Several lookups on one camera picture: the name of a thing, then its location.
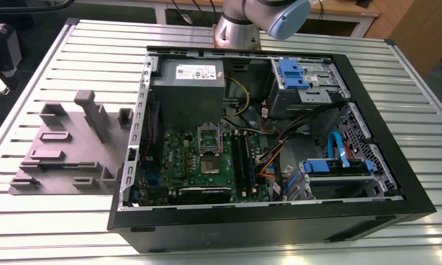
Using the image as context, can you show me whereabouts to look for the grey parts rack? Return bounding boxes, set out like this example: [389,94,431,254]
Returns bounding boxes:
[7,89,136,196]

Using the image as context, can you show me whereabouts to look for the black case fan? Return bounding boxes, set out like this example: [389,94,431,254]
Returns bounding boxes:
[138,91,161,169]

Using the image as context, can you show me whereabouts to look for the grey power supply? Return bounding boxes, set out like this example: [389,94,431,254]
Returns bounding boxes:
[148,59,226,130]

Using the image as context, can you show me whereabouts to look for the metal socket cover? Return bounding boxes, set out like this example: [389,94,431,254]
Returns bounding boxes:
[196,125,222,155]

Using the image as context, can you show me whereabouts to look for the green motherboard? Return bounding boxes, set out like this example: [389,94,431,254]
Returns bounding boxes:
[133,129,276,205]

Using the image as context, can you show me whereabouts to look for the black graphics card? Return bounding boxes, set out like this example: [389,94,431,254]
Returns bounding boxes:
[166,186,232,205]

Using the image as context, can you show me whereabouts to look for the grey metal drive cage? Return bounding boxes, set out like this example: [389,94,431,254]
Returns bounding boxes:
[267,57,351,120]

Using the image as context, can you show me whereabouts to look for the hard disk blue carrier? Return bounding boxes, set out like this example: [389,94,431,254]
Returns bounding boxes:
[297,158,375,177]

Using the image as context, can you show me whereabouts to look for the black PC case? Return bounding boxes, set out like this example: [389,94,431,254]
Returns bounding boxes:
[105,45,438,254]

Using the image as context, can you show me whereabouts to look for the grey metal disk bay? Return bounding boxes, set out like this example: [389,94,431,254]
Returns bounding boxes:
[284,161,395,202]

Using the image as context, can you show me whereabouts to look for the wooden cabinet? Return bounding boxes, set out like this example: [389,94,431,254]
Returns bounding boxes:
[364,0,442,78]

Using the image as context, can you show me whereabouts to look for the red black fan wire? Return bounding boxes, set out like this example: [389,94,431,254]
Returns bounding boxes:
[141,100,158,162]

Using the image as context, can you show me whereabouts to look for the black cable silver plug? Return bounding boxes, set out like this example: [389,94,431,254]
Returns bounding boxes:
[170,0,194,26]

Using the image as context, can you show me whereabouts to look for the yellow wire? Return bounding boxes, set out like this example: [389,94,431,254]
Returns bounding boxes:
[220,77,251,119]

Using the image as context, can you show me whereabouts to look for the black white wire bundle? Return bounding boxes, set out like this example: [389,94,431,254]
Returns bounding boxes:
[222,121,280,136]

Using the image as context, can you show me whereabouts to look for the blue plastic drive bracket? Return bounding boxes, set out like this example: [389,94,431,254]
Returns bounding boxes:
[277,59,312,90]

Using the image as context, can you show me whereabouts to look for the orange data cable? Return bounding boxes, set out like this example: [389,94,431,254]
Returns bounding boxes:
[259,143,284,178]

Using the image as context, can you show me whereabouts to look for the thick black cable bundle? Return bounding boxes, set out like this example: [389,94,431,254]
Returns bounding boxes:
[256,100,347,166]

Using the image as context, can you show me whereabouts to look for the blue flat data cable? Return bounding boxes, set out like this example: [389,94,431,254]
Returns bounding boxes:
[325,131,351,168]

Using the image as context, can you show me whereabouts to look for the wooden desk white frame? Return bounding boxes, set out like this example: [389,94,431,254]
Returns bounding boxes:
[146,0,383,38]

